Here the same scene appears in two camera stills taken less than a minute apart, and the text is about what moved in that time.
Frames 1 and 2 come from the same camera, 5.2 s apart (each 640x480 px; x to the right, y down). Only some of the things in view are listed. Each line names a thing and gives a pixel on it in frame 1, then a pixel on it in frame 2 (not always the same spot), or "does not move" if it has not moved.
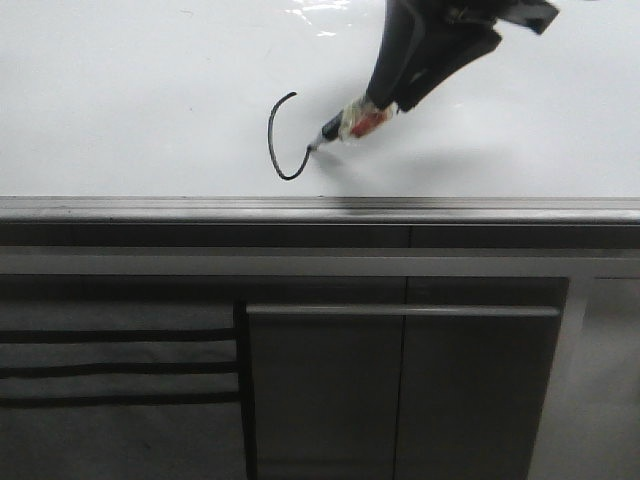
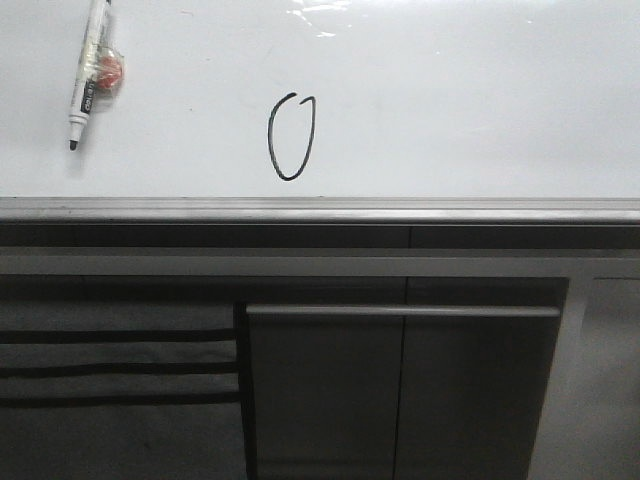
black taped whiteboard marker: [354, 120] to [100, 68]
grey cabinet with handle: [319, 350] does not move
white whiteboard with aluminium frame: [203, 112] does not move
